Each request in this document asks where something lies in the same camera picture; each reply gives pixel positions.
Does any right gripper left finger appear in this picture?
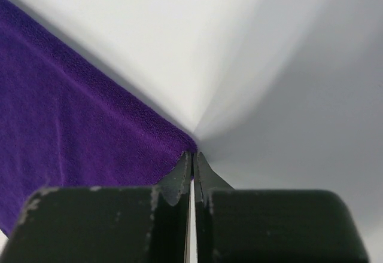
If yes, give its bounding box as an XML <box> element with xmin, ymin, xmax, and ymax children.
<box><xmin>5</xmin><ymin>152</ymin><xmax>192</xmax><ymax>262</ymax></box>

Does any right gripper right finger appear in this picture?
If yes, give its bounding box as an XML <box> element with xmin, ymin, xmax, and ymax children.
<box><xmin>193</xmin><ymin>152</ymin><xmax>369</xmax><ymax>262</ymax></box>

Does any purple towel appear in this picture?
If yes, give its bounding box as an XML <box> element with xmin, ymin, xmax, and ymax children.
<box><xmin>1</xmin><ymin>0</ymin><xmax>197</xmax><ymax>235</ymax></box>

